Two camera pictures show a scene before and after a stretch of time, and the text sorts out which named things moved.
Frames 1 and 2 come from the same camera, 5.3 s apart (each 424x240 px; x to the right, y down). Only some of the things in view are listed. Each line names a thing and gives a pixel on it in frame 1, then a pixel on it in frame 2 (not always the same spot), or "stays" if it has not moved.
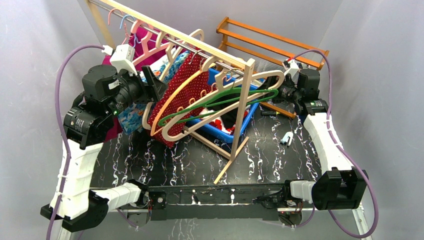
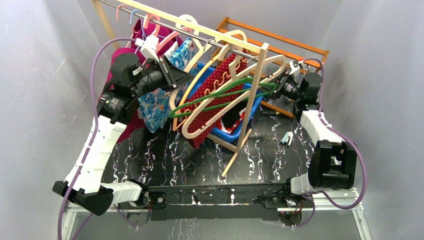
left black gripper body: (149, 87) → (166, 75)
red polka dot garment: (188, 89) → (219, 86)
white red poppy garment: (218, 122) → (233, 129)
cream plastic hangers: (222, 78) → (233, 52)
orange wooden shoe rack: (267, 52) stays
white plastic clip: (283, 140) stays
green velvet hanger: (274, 94) → (230, 87)
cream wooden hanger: (198, 34) → (224, 40)
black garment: (229, 119) stays
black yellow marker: (269, 113) stays
